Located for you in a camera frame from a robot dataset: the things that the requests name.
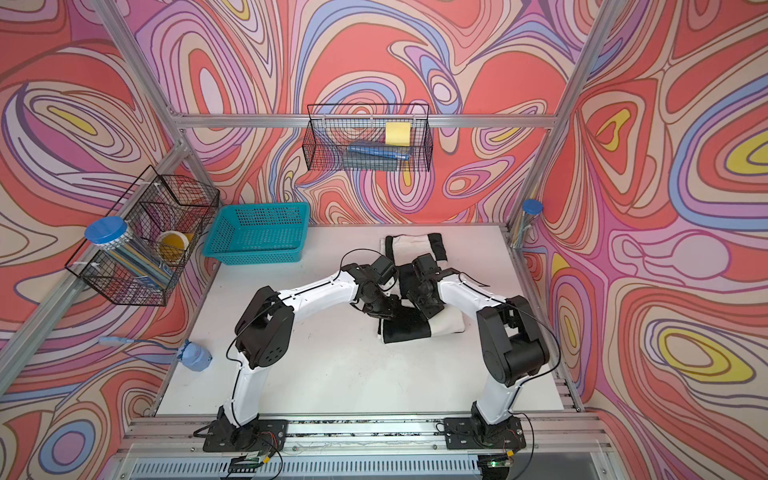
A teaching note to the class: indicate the black white checkered pillowcase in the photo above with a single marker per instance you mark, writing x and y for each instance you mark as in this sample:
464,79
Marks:
412,324

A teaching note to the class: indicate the green circuit board right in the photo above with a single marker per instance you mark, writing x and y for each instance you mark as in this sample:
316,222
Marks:
495,461

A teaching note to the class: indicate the small blue capped tube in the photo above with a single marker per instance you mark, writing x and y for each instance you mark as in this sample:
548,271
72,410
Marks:
531,209

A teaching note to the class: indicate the green circuit board left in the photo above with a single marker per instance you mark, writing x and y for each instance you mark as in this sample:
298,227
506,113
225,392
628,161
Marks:
244,464

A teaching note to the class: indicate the blue pen in wire basket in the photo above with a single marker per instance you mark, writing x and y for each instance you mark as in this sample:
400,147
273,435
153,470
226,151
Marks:
395,153

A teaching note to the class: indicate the yellow tape roll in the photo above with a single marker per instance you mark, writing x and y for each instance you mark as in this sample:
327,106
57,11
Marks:
172,246

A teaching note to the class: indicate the black wire basket on back wall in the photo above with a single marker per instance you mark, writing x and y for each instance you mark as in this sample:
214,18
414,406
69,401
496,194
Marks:
332,127

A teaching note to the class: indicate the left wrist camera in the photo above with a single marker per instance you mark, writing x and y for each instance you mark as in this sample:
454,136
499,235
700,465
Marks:
383,270

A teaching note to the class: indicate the yellow sticky note pad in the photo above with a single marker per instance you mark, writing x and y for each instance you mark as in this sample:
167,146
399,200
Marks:
398,133

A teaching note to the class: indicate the green circuit board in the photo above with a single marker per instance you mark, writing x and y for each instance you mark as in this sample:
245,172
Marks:
495,461
244,464

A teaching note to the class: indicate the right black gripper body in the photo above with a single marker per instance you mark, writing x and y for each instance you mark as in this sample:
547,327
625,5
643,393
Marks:
429,306

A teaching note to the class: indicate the teal plastic basket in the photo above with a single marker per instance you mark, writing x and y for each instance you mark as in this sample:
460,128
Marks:
250,234

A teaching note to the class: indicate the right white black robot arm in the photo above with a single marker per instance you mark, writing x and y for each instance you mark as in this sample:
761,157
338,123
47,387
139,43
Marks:
512,345

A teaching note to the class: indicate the blue cable connector on wall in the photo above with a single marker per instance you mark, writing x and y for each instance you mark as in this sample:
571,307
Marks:
114,341

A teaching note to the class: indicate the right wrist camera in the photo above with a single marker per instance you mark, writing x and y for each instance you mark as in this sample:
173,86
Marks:
425,266

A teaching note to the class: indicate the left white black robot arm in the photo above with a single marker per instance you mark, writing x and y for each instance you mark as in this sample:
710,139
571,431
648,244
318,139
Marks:
263,333

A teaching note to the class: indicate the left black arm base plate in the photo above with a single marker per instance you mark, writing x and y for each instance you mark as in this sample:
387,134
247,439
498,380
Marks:
261,436

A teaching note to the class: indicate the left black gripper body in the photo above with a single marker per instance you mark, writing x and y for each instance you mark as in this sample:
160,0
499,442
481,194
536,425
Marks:
380,304

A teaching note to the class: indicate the black wire basket on left rail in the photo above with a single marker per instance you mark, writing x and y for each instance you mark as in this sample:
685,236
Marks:
154,203

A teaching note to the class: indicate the aluminium front rail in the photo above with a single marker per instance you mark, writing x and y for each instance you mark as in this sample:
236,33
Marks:
560,445

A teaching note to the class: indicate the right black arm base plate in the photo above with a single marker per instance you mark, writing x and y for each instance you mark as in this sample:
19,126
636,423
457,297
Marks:
471,433

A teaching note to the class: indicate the clear jar with blue lid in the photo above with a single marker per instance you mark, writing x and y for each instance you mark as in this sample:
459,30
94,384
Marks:
123,251

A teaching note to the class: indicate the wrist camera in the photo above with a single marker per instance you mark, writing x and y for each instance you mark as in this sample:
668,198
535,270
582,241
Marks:
383,270
425,266

